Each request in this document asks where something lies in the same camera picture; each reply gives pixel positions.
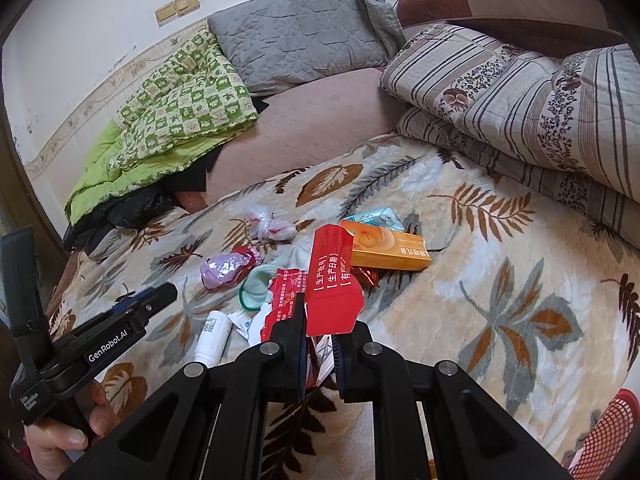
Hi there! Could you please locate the person's left hand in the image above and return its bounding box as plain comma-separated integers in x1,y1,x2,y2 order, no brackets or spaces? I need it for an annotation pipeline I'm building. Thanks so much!
24,380,119,479

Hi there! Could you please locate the dark red wrapper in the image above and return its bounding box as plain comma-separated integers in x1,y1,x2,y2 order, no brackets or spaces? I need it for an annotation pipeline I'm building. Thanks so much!
350,266,380,289

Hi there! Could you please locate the orange cardboard box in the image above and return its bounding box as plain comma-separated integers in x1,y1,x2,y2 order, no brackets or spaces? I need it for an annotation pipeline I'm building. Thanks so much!
340,220,432,272

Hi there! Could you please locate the green-rimmed white cup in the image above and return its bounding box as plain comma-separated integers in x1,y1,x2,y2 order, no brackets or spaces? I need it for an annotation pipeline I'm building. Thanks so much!
239,264,278,311

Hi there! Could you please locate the red snack wrapper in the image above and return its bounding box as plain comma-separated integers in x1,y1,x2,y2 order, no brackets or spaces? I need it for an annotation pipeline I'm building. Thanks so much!
305,224,364,337

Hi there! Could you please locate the grey quilted pillow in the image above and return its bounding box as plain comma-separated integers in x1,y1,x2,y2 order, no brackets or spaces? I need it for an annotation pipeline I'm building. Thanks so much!
208,0,405,96

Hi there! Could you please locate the green checkered quilt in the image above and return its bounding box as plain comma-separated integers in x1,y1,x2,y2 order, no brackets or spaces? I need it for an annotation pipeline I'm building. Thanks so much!
64,28,258,226

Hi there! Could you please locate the brown beige headboard cushion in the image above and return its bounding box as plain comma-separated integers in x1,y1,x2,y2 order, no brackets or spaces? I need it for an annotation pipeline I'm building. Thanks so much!
396,0,625,58

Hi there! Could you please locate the beige wall switch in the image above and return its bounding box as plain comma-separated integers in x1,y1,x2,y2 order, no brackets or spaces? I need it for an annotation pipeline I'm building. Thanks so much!
155,0,201,27

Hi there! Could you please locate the red mesh trash basket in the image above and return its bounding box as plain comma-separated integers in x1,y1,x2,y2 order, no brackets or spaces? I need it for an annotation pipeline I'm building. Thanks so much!
568,388,639,480

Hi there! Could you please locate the striped floral folded quilt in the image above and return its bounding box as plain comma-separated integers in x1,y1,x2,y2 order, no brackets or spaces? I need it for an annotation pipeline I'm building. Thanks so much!
381,23,639,246

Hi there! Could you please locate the red torn foil packet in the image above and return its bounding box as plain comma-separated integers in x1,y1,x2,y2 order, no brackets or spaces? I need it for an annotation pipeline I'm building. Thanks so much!
259,266,334,391

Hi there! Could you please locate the white pill bottle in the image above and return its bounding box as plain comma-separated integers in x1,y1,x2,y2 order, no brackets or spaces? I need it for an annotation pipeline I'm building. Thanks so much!
194,311,232,368

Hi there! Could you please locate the purple crumpled wrapper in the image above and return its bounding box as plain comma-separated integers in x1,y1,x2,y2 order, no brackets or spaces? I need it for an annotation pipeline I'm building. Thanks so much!
200,252,250,290

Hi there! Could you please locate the teal tissue packet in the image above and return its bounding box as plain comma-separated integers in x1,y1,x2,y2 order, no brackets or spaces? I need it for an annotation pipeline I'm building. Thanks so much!
345,207,405,232

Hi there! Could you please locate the clear knotted plastic bag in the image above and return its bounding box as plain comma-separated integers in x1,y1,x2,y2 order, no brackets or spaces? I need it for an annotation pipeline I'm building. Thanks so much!
244,206,297,242

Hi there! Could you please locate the pink bolster pillow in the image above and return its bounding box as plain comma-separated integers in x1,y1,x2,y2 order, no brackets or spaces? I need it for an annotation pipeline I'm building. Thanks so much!
203,68,406,205

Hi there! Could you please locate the leaf-patterned fleece blanket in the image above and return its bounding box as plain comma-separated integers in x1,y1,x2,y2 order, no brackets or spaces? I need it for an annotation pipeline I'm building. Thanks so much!
47,136,639,463

